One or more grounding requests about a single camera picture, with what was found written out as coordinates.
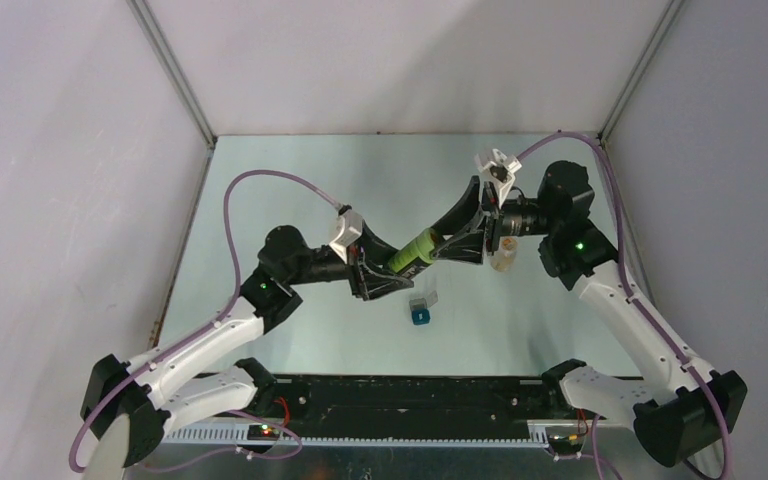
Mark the aluminium frame post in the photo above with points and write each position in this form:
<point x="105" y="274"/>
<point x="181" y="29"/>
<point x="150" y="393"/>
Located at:
<point x="652" y="47"/>
<point x="157" y="39"/>

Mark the green lidded black jar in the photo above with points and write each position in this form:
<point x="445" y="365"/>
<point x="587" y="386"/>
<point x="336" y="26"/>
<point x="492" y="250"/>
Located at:
<point x="415" y="256"/>

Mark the clear pill bottle gold lid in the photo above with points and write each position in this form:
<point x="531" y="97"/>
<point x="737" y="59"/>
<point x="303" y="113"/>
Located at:
<point x="504" y="257"/>

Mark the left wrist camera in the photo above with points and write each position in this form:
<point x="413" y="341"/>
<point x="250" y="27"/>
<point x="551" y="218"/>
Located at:
<point x="347" y="230"/>

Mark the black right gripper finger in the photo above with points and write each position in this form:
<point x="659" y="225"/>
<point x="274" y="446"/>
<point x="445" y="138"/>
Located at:
<point x="468" y="215"/>
<point x="464" y="246"/>

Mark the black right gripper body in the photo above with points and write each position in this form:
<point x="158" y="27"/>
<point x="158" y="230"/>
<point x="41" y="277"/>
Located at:
<point x="493" y="217"/>

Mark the aluminium frame post left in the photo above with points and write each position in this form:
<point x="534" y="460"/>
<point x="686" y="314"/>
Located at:
<point x="157" y="39"/>

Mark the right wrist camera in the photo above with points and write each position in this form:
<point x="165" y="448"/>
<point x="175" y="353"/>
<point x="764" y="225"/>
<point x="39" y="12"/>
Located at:
<point x="499" y="169"/>

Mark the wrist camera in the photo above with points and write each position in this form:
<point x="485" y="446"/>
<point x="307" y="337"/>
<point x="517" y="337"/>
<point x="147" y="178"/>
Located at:
<point x="347" y="230"/>
<point x="499" y="169"/>

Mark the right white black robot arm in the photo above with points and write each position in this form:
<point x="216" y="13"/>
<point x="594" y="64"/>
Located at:
<point x="681" y="404"/>

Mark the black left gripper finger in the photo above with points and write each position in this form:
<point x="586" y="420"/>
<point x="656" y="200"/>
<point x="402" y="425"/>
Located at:
<point x="378" y="284"/>
<point x="375" y="249"/>

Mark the aluminium frame post right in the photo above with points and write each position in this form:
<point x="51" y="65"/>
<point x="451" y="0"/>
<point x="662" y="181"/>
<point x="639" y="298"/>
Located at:
<point x="652" y="47"/>

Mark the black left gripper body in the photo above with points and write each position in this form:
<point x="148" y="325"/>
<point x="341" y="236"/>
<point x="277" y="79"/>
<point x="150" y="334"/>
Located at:
<point x="356" y="268"/>

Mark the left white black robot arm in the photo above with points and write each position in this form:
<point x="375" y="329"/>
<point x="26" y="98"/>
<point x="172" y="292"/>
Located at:
<point x="166" y="389"/>

